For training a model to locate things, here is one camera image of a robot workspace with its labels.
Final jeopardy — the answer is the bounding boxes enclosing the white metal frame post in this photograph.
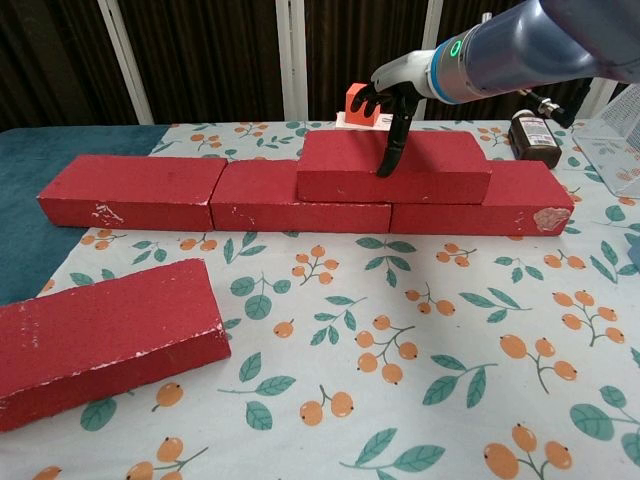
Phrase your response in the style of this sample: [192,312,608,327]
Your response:
[275,0,309,121]
[412,0,444,121]
[97,0,154,125]
[587,78,631,120]

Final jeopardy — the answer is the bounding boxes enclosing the white cardboard box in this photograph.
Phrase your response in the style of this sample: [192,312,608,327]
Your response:
[334,112,412,132]

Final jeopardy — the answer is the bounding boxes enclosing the brown medicine bottle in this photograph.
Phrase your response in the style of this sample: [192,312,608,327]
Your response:
[508,110,562,170]

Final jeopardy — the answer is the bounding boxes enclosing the red brick with chipped corner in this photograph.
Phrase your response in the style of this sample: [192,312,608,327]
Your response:
[388,159,575,235]

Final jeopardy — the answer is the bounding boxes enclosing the red brick with white scuffs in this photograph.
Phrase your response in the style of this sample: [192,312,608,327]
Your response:
[0,258,232,434]

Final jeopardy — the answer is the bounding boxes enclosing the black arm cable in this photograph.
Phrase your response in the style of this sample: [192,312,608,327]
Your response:
[519,79,591,126]

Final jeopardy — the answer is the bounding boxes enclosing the orange foam cube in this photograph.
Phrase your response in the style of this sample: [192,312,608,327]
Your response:
[345,82,384,127]

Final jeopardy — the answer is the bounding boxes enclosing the teal felt table cover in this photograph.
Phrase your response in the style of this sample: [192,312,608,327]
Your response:
[0,124,171,306]

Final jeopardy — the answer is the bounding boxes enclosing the floral fruit print tablecloth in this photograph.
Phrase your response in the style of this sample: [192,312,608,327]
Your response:
[0,119,640,480]

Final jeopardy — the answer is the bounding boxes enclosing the red foam brick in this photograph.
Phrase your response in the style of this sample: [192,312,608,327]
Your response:
[209,159,393,234]
[296,130,493,205]
[37,154,229,232]

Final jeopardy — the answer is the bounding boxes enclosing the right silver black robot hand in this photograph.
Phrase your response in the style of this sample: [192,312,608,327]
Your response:
[348,48,441,179]

